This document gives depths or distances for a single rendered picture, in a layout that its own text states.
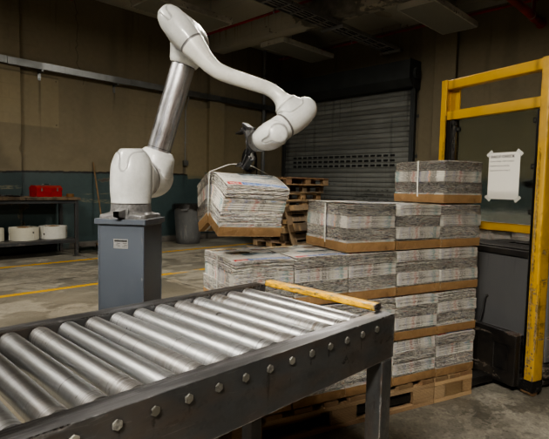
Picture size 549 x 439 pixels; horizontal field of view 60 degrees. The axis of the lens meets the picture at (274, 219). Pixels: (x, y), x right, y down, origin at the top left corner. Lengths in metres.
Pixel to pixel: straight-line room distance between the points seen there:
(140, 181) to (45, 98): 6.78
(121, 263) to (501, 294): 2.30
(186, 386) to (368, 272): 1.59
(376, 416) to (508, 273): 1.99
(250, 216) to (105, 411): 1.32
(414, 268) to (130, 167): 1.46
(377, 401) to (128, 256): 1.05
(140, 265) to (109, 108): 7.26
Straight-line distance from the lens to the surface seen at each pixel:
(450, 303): 2.74
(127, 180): 1.89
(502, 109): 3.13
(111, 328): 1.20
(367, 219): 2.29
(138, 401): 0.82
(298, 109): 1.89
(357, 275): 2.29
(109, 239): 1.92
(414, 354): 2.63
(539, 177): 2.93
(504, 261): 3.24
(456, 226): 2.69
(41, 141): 8.51
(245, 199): 1.94
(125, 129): 9.13
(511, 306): 3.26
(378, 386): 1.37
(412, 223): 2.47
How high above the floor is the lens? 1.14
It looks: 4 degrees down
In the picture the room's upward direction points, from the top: 1 degrees clockwise
